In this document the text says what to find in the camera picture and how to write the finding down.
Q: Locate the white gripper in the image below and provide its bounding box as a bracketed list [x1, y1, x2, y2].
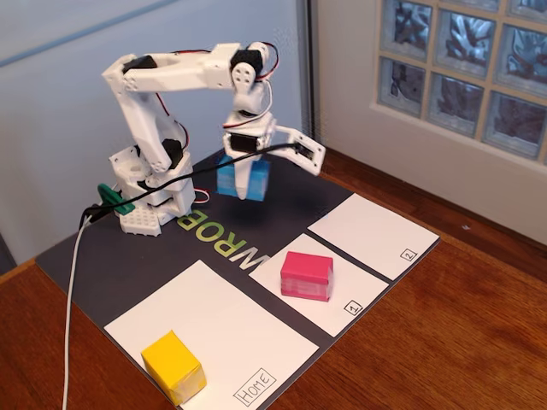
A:
[221, 111, 279, 201]

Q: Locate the blue box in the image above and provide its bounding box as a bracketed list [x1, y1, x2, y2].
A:
[215, 155, 271, 202]

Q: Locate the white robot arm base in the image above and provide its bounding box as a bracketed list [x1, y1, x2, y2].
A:
[109, 144, 197, 238]

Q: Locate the pink box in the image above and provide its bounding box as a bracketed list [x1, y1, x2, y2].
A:
[279, 250, 334, 303]

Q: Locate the yellow box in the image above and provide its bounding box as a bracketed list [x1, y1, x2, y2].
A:
[140, 329, 208, 407]

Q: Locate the black mat with WROB print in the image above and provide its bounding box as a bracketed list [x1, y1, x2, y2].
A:
[35, 136, 441, 410]

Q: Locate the green clamp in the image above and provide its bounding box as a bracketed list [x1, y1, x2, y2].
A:
[97, 183, 136, 214]

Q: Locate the white paper sheet marked 2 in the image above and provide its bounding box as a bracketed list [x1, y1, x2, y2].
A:
[306, 192, 441, 282]

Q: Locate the white paper sheet marked 1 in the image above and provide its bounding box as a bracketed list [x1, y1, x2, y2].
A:
[248, 232, 391, 338]

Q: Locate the white paper sheet marked HOME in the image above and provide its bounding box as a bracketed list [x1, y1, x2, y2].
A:
[103, 259, 321, 410]

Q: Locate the glass block window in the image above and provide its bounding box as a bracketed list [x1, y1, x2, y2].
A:
[369, 0, 547, 166]

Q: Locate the black camera cable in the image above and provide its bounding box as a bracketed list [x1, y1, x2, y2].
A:
[79, 143, 303, 227]

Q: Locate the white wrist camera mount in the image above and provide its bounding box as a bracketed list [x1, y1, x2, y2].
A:
[273, 126, 327, 177]

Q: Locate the grey metal door frame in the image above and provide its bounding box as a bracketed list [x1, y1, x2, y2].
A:
[296, 0, 321, 157]

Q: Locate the white cable with black plug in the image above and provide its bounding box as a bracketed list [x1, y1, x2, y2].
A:
[62, 203, 108, 410]

